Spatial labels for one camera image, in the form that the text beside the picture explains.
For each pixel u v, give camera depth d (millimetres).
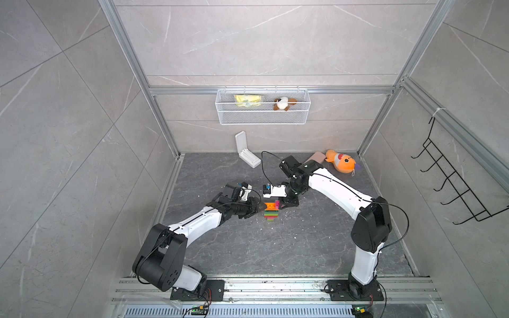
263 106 875
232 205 689
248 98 837
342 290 727
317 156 1155
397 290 748
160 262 424
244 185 819
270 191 728
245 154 1150
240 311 699
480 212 581
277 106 874
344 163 1039
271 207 835
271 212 842
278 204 798
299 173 619
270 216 906
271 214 853
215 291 731
